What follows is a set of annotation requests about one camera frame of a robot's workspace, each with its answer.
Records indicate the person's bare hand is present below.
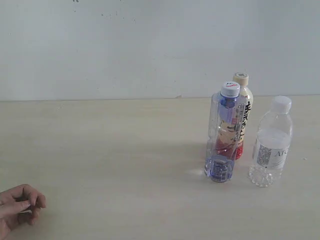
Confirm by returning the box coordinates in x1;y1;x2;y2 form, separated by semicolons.
0;184;46;240

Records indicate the cream milk tea bottle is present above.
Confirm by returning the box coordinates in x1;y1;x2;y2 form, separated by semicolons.
233;72;254;160

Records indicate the clear white-capped water bottle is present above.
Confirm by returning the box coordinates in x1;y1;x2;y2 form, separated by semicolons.
248;95;293;188

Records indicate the clear blue-capped plastic bottle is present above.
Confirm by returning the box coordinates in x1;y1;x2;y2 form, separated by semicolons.
204;81;246;183

